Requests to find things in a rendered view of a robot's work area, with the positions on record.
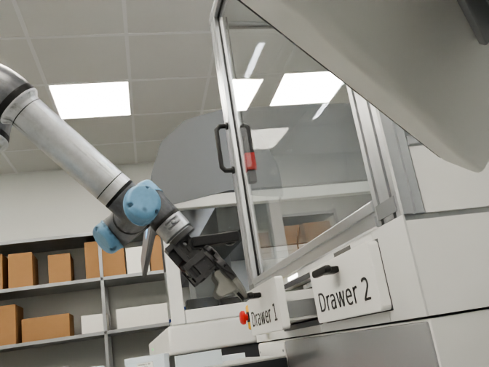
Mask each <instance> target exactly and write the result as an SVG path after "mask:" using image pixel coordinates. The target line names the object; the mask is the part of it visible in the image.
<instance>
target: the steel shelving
mask: <svg viewBox="0 0 489 367"><path fill-rule="evenodd" d="M143 235H144V232H143V233H141V234H140V235H138V236H137V237H136V238H135V239H134V240H132V241H131V242H140V241H143ZM85 242H95V238H94V237H93V233H92V232H89V233H81V234H68V235H61V236H54V237H40V238H33V239H26V240H13V241H6V242H0V254H3V255H4V256H8V254H13V253H28V252H32V253H41V252H48V251H55V250H68V249H74V248H84V243H85ZM98 256H99V267H100V277H96V278H90V279H84V280H73V281H66V282H60V283H49V284H43V285H32V286H25V287H19V288H8V289H1V290H0V301H3V300H10V299H21V298H27V297H33V296H43V295H50V294H56V293H67V292H73V291H84V290H89V289H96V288H101V299H102V310H103V330H104V331H101V332H95V333H90V334H80V335H75V336H65V337H60V338H54V339H45V340H39V341H34V342H24V343H19V344H9V345H4V346H0V352H9V351H14V350H24V349H29V348H34V347H44V346H50V345H54V344H64V343H69V342H79V341H84V340H89V339H99V338H104V342H105V352H106V367H114V359H113V350H112V339H111V337H112V336H119V335H124V334H133V333H139V332H144V331H150V330H149V325H141V326H135V327H130V328H121V329H116V330H111V319H110V309H109V299H108V287H113V286H119V285H130V284H136V283H144V282H145V278H143V277H142V272H138V273H132V274H125V275H114V276H107V277H104V276H103V257H102V248H101V247H100V246H99V245H98ZM105 296H106V297H105ZM106 313H107V315H108V321H109V331H108V329H107V318H106ZM109 358H110V359H109Z"/></svg>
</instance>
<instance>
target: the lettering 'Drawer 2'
mask: <svg viewBox="0 0 489 367"><path fill-rule="evenodd" d="M363 280H365V282H366V285H367V287H366V292H365V301H367V300H371V297H368V298H367V290H368V282H367V279H366V278H365V277H363V278H362V279H361V282H362V281H363ZM355 288H357V287H356V286H354V287H352V290H353V293H354V300H355V304H356V303H357V300H356V296H355V292H354V290H355ZM347 291H349V293H350V295H349V296H347ZM342 294H343V291H342ZM320 295H321V296H322V297H323V299H324V303H325V298H324V296H323V294H322V293H318V297H319V296H320ZM331 296H333V297H334V299H333V300H332V301H331V305H332V308H333V309H335V308H336V309H337V305H336V301H335V296H334V294H330V298H331ZM336 296H337V299H338V294H337V293H336ZM328 297H329V295H327V296H326V299H328ZM349 297H352V294H351V291H350V289H349V288H347V289H346V300H347V302H348V304H349V305H352V304H353V301H352V303H349V300H348V298H349ZM339 299H340V301H339ZM339 299H338V303H339V306H340V307H341V301H342V303H343V306H344V307H345V302H344V294H343V298H342V296H341V292H340V291H339ZM333 301H334V302H335V307H333ZM319 303H320V308H321V312H324V311H325V310H326V303H325V308H324V309H322V305H321V301H320V297H319ZM327 307H328V310H330V309H329V305H328V300H327Z"/></svg>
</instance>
